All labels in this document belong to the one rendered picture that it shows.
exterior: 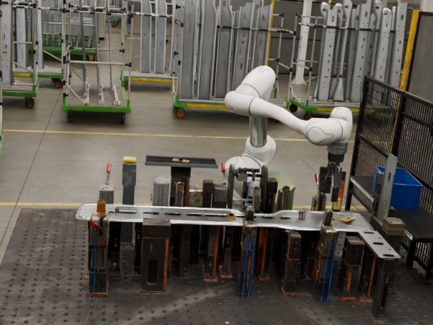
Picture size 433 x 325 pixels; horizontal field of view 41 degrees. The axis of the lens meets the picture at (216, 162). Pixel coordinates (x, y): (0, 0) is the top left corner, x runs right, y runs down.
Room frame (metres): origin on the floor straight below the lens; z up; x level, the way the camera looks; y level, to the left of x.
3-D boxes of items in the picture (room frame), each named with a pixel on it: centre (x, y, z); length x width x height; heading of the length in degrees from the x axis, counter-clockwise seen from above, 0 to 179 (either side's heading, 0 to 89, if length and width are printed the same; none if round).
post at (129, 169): (2.84, 0.44, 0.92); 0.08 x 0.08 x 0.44; 7
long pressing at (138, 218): (2.56, -0.07, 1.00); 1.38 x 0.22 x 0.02; 97
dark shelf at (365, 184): (2.88, -0.96, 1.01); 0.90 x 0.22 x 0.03; 7
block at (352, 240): (2.45, -0.65, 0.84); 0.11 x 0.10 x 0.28; 7
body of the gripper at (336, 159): (2.63, -0.55, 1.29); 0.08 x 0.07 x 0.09; 7
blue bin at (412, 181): (2.94, -0.95, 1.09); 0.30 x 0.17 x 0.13; 1
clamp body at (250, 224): (2.41, -0.17, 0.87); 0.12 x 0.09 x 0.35; 7
